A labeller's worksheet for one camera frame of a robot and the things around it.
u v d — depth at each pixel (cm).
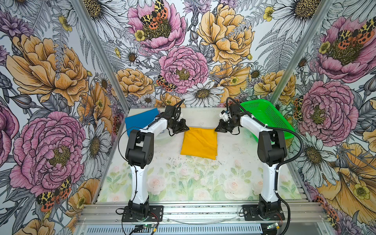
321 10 73
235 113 78
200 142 97
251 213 74
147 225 71
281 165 57
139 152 57
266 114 119
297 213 79
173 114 84
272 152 57
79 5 71
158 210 76
